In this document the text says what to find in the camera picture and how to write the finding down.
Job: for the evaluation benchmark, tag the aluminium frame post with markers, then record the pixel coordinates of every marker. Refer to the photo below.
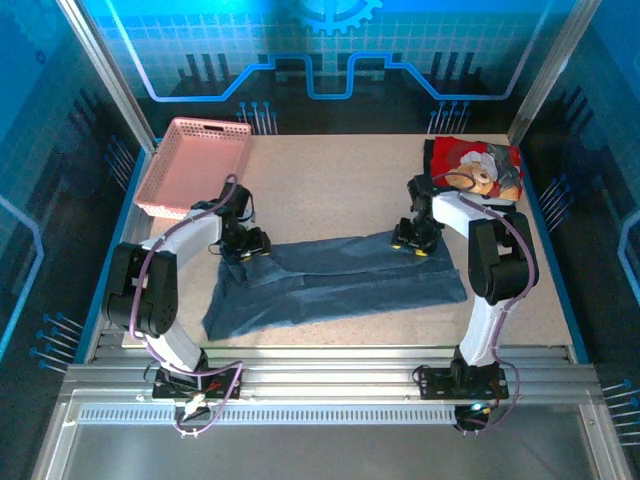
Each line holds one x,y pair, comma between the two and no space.
550,75
111,75

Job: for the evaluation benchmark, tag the grey metal tray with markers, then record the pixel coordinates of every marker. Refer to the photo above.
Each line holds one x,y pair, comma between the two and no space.
325,450

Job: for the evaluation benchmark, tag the pink plastic basket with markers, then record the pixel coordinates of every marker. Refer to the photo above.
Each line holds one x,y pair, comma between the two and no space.
195,165

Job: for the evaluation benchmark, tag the red teddy bear t-shirt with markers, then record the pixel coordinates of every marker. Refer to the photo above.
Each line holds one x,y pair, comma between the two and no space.
450,155

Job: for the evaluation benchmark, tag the blue denim t-shirt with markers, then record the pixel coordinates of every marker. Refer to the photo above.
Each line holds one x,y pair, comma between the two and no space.
350,285

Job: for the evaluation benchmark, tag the aluminium frame rail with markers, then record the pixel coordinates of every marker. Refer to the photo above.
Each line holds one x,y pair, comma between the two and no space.
325,375

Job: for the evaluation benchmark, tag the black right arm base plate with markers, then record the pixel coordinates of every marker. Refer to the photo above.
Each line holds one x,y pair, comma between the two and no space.
435,385

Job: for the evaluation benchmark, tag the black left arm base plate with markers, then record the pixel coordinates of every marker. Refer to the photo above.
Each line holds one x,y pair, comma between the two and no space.
225,392

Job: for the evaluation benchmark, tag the aluminium side rail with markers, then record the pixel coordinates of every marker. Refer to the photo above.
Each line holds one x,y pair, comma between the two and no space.
131,230

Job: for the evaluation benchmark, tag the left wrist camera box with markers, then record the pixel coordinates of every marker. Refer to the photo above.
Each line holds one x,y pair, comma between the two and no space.
247,217

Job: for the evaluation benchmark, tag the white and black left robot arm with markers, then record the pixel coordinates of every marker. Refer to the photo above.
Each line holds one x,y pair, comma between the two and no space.
140,295

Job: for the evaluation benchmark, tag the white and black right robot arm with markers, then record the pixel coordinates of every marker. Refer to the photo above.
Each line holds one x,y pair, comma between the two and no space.
500,270

